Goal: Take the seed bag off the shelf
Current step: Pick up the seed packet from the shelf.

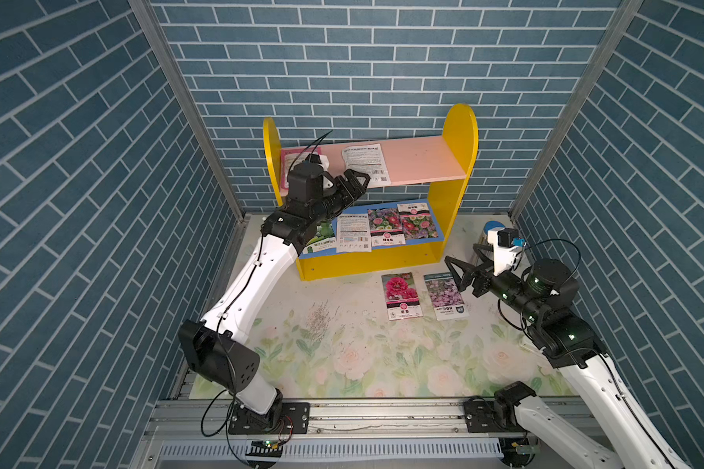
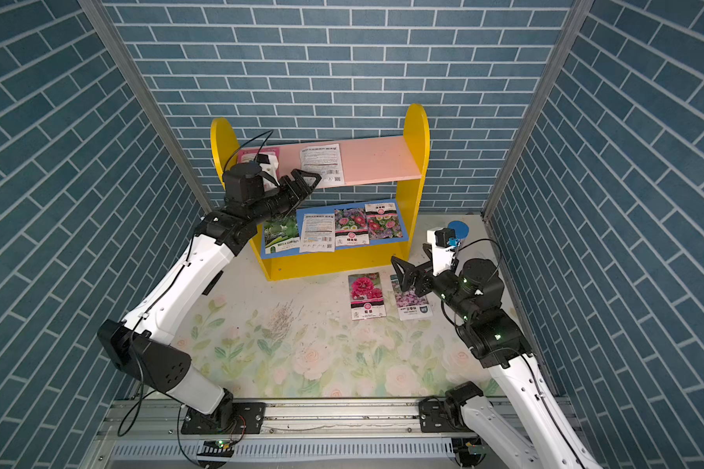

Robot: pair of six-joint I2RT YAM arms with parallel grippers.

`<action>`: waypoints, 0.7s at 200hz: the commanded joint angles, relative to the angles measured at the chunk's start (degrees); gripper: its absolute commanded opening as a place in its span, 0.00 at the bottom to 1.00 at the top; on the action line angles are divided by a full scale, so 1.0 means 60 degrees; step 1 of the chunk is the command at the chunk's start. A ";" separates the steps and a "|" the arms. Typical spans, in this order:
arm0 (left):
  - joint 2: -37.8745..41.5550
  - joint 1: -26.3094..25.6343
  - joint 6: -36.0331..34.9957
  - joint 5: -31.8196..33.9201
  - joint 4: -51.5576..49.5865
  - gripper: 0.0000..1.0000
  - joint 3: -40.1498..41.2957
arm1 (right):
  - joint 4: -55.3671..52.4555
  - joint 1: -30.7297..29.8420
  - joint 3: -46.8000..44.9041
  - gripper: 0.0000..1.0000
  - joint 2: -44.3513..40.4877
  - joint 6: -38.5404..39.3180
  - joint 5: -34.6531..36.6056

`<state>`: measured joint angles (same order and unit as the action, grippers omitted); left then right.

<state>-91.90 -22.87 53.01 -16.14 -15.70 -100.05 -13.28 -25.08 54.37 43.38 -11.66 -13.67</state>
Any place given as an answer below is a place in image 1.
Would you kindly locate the green gourd seed packet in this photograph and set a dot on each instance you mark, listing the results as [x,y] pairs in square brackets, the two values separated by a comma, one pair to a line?
[324,239]

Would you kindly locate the pink back seed packet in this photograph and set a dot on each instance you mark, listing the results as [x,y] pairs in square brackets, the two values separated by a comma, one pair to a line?
[290,158]

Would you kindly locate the mixed aster flower seed packet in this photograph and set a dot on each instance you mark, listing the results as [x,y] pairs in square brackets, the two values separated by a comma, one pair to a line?
[417,221]

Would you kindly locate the clear pencil tube blue lid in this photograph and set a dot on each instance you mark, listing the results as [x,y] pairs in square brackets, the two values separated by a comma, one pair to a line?
[492,226]

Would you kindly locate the white text packet lower shelf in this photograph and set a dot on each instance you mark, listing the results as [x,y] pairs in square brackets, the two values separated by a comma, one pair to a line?
[353,233]

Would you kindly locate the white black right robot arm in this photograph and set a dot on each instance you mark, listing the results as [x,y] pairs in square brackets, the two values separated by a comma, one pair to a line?
[542,298]

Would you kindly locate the aluminium corner post left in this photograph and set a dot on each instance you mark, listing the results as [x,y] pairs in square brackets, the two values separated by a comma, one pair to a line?
[148,21]

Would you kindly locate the white text back seed packet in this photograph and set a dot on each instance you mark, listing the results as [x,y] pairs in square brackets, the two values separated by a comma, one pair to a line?
[368,159]

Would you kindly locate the pink aster seed packet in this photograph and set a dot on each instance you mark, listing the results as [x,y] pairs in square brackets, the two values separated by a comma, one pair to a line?
[386,227]

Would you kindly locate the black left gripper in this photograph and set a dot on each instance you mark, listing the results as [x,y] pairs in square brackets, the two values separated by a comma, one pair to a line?
[352,191]

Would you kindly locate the aluminium corner post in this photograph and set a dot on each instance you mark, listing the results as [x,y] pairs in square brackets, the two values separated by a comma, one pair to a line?
[613,34]
[148,21]

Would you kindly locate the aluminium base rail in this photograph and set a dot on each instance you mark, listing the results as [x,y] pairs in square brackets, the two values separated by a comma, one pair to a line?
[375,433]

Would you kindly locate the pink hollyhock seed packet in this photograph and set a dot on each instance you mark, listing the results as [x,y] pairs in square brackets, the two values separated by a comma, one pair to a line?
[401,297]

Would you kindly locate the aluminium corner post right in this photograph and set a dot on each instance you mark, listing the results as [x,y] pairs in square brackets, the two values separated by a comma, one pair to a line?
[613,34]

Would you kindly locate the yellow wooden shelf unit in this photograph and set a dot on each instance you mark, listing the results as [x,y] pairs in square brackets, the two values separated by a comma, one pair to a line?
[434,170]

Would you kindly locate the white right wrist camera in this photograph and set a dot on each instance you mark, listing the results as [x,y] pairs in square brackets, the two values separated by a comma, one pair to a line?
[507,248]

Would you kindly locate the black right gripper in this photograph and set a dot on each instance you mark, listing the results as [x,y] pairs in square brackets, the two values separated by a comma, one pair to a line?
[468,272]

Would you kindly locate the purple flower seed packet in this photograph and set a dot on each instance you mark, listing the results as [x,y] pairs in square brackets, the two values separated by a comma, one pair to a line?
[445,297]

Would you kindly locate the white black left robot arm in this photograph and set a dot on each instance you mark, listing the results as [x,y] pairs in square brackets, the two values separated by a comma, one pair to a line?
[215,346]

